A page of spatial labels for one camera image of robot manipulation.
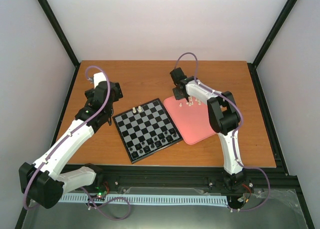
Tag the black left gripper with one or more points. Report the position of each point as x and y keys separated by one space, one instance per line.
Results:
x=118 y=93

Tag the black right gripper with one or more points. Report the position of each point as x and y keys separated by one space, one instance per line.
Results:
x=177 y=96

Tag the pink plastic tray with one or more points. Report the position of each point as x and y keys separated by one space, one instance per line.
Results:
x=191 y=121

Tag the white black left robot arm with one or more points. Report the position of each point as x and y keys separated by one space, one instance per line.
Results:
x=43 y=181

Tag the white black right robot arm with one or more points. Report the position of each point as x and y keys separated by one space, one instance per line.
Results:
x=224 y=118

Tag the black grey chess board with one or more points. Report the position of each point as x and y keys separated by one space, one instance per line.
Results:
x=145 y=128

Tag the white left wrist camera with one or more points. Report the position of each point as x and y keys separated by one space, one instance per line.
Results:
x=97 y=78

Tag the right black corner post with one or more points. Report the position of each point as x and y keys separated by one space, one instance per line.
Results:
x=279 y=22

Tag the black corner post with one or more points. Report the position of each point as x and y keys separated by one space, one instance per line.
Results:
x=47 y=9
x=279 y=22

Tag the black aluminium frame rail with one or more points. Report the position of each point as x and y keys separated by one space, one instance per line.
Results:
x=209 y=179

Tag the left black corner post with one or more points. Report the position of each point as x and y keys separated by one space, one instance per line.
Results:
x=47 y=9

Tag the white slotted cable duct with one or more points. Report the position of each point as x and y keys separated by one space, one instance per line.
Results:
x=163 y=200

